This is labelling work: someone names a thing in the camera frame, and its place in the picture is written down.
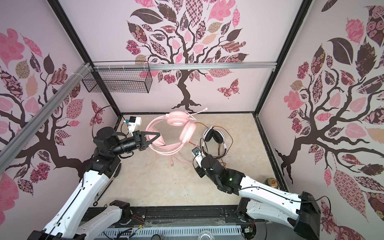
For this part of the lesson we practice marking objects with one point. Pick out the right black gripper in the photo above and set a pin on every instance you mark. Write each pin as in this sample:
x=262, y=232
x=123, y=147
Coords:
x=199, y=170

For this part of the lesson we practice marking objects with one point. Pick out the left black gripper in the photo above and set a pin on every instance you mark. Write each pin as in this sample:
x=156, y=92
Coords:
x=141, y=141

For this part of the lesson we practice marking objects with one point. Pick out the pink headphones with cable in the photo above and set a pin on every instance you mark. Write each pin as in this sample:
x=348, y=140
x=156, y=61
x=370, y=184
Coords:
x=176, y=128

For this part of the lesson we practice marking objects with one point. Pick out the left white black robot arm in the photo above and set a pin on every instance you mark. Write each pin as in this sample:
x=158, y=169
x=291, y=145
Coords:
x=84, y=192

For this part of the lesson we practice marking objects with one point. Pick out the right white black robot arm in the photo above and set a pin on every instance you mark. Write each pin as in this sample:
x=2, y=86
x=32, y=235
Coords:
x=264, y=198

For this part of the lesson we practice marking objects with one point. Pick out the white black headphones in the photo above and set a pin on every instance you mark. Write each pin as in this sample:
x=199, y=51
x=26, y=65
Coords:
x=219, y=137

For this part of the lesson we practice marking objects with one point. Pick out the black tongs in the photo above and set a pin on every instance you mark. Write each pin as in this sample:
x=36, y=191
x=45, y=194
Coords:
x=106, y=186

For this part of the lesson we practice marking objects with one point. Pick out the green drink can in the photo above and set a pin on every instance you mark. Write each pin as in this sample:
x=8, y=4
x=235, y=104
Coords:
x=272, y=182

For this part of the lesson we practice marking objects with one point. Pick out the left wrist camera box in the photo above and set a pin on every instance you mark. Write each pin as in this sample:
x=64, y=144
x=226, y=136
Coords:
x=132, y=123

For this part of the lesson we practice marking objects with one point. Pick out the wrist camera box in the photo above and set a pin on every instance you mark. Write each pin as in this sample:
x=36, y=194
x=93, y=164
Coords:
x=198, y=157
x=132, y=123

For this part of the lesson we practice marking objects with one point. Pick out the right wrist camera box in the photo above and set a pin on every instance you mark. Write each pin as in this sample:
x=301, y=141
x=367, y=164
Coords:
x=198, y=157

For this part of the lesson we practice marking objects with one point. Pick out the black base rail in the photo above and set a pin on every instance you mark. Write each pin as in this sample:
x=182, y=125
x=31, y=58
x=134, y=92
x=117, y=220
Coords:
x=178, y=213

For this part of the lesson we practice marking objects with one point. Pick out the black wire mesh basket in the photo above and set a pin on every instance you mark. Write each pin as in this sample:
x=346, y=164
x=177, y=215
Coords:
x=120, y=77

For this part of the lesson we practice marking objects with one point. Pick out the white slotted cable duct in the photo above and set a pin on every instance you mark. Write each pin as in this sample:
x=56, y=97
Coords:
x=170, y=233

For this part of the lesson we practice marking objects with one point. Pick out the back aluminium rail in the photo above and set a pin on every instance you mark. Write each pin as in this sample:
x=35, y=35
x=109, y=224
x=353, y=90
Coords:
x=200, y=66

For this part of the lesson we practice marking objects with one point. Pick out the aluminium rail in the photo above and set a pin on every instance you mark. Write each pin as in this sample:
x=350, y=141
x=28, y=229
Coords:
x=200, y=66
x=11, y=150

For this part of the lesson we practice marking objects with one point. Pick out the left aluminium rail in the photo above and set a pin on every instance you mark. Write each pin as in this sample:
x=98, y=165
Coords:
x=11, y=150

